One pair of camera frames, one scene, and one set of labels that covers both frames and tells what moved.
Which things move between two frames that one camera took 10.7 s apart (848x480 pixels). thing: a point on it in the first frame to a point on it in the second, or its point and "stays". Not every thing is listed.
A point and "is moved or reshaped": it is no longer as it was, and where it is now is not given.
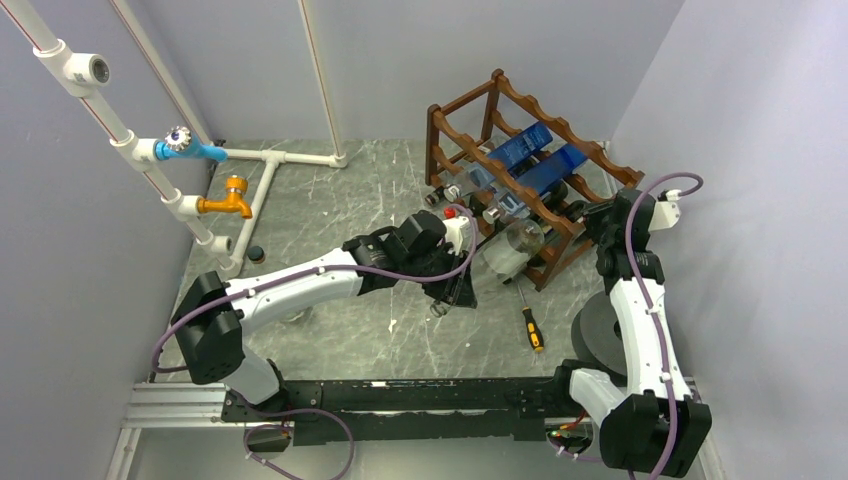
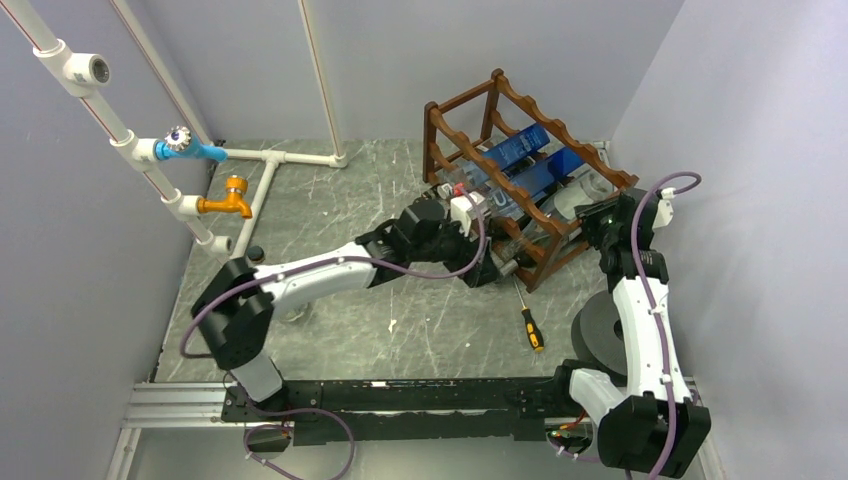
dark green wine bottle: x=574 y=210 is moved or reshaped
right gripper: x=591 y=213 stays
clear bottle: x=256 y=255 stays
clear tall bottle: x=505 y=254 to x=561 y=210
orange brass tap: x=235 y=186 stays
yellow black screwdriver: x=534 y=333 stays
